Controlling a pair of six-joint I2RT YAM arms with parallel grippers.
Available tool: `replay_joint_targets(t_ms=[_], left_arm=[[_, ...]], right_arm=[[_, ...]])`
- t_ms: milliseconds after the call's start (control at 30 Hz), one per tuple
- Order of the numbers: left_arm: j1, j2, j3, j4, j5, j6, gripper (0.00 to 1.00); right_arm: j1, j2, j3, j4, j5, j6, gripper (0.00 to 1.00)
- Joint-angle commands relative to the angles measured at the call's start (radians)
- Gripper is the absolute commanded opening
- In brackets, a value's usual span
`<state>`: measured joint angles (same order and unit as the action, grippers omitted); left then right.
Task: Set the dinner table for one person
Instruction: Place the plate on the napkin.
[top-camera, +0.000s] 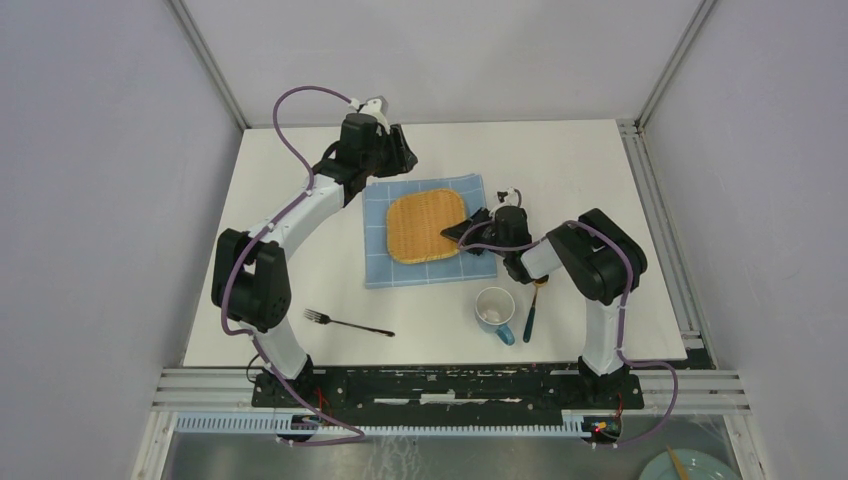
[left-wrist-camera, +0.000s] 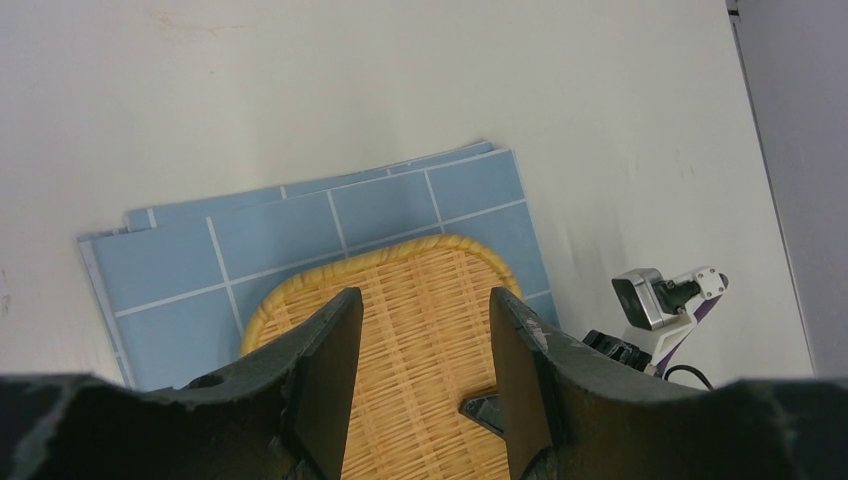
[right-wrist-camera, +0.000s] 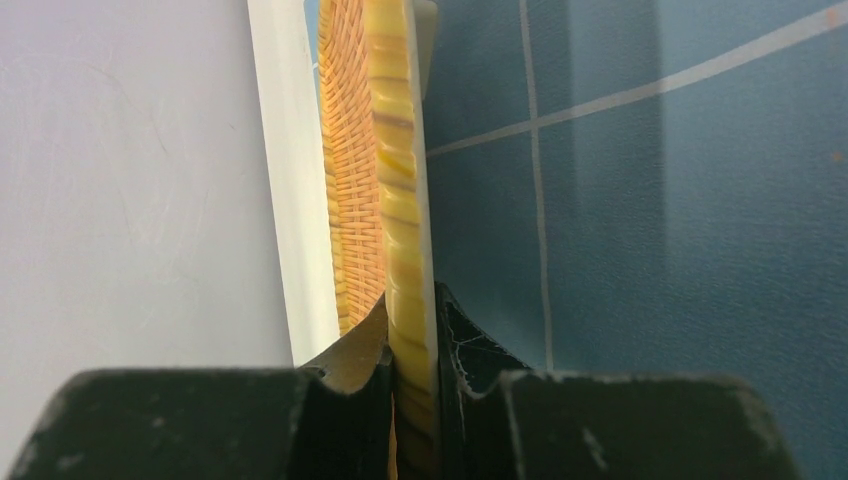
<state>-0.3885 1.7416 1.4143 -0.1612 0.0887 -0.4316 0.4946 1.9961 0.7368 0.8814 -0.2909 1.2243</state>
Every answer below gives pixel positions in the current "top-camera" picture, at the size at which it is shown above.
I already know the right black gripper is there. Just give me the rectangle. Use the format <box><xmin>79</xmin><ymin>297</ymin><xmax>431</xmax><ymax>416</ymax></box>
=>
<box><xmin>440</xmin><ymin>207</ymin><xmax>510</xmax><ymax>258</ymax></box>

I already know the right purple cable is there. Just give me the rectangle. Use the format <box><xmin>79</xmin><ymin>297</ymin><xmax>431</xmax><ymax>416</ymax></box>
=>
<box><xmin>457</xmin><ymin>188</ymin><xmax>680</xmax><ymax>450</ymax></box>

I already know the blue checked cloth napkin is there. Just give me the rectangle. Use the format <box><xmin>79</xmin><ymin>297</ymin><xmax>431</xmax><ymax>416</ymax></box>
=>
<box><xmin>363</xmin><ymin>174</ymin><xmax>497</xmax><ymax>289</ymax></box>

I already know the green plate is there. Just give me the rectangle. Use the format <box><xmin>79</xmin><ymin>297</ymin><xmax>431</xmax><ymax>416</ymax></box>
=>
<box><xmin>638</xmin><ymin>449</ymin><xmax>741</xmax><ymax>480</ymax></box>

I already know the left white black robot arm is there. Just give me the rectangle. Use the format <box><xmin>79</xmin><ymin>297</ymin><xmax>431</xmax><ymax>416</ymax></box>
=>
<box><xmin>211</xmin><ymin>113</ymin><xmax>417</xmax><ymax>407</ymax></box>

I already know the wooden chopstick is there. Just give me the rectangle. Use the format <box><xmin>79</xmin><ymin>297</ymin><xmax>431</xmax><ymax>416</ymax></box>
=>
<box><xmin>666</xmin><ymin>446</ymin><xmax>690</xmax><ymax>480</ymax></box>

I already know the purple cable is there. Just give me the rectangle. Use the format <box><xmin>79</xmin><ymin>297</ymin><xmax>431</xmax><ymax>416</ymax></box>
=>
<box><xmin>457</xmin><ymin>188</ymin><xmax>680</xmax><ymax>450</ymax></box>
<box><xmin>219</xmin><ymin>85</ymin><xmax>367</xmax><ymax>446</ymax></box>

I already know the gold spoon teal handle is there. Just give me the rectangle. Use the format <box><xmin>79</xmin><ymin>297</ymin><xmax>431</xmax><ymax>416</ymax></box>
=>
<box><xmin>522</xmin><ymin>275</ymin><xmax>549</xmax><ymax>343</ymax></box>

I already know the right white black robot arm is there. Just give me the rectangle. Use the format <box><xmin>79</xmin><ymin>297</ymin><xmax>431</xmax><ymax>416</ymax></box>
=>
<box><xmin>440</xmin><ymin>205</ymin><xmax>647</xmax><ymax>408</ymax></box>

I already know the black metal fork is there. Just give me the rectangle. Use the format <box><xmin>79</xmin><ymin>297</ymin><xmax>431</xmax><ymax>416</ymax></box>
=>
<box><xmin>304</xmin><ymin>309</ymin><xmax>396</xmax><ymax>338</ymax></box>

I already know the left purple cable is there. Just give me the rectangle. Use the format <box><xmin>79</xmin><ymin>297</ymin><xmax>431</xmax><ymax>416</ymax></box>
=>
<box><xmin>219</xmin><ymin>85</ymin><xmax>367</xmax><ymax>446</ymax></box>

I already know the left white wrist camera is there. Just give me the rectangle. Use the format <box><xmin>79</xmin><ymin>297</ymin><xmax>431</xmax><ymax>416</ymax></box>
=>
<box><xmin>348</xmin><ymin>96</ymin><xmax>390</xmax><ymax>133</ymax></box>

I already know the white blue mug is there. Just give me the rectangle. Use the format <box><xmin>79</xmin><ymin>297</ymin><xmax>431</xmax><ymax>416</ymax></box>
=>
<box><xmin>474</xmin><ymin>287</ymin><xmax>516</xmax><ymax>346</ymax></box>

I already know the woven bamboo placemat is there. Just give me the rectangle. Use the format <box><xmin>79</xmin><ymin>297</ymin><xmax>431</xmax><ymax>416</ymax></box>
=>
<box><xmin>386</xmin><ymin>188</ymin><xmax>467</xmax><ymax>265</ymax></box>

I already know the light blue cable duct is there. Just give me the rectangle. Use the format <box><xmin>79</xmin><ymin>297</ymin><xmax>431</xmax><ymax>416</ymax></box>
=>
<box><xmin>174</xmin><ymin>412</ymin><xmax>590</xmax><ymax>439</ymax></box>

